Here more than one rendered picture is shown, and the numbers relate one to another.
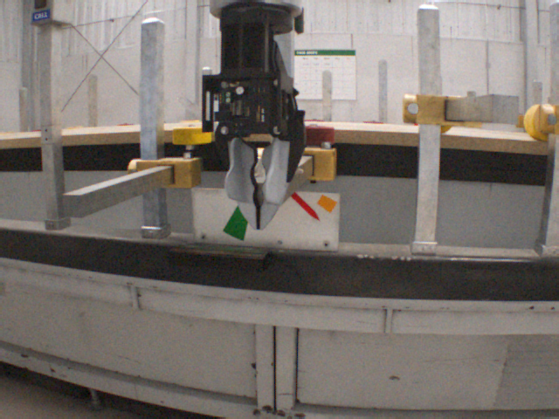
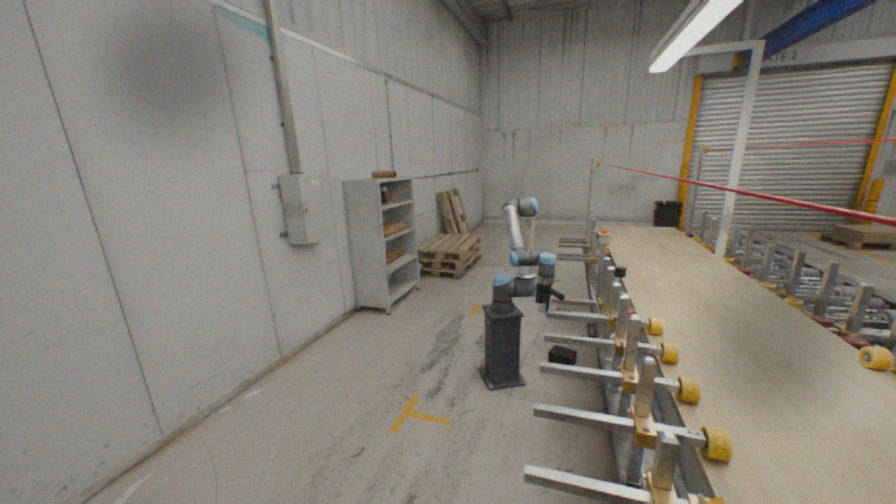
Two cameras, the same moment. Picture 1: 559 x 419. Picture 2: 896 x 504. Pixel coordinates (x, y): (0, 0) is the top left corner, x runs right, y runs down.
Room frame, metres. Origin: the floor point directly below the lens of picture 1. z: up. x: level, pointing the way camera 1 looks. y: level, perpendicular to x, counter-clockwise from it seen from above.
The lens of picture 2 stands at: (0.12, -1.93, 1.72)
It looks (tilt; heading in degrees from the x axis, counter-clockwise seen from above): 16 degrees down; 97
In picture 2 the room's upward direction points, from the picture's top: 2 degrees counter-clockwise
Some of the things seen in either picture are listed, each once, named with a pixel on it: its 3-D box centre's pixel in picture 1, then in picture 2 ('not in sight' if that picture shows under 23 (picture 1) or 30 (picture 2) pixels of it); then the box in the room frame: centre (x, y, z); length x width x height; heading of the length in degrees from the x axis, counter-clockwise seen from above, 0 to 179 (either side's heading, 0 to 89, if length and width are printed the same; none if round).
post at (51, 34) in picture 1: (50, 127); (600, 274); (0.88, 0.50, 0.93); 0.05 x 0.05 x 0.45; 78
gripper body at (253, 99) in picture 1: (253, 75); (544, 292); (0.42, 0.02, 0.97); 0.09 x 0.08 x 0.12; 168
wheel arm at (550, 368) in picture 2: not in sight; (610, 376); (0.55, -0.77, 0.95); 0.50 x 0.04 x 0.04; 168
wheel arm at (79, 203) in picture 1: (148, 181); (586, 303); (0.72, 0.22, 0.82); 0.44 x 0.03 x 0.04; 168
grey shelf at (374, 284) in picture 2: not in sight; (385, 241); (-1.20, 2.25, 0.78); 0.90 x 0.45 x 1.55; 78
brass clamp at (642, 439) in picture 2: not in sight; (641, 424); (0.57, -1.01, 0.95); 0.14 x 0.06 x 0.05; 78
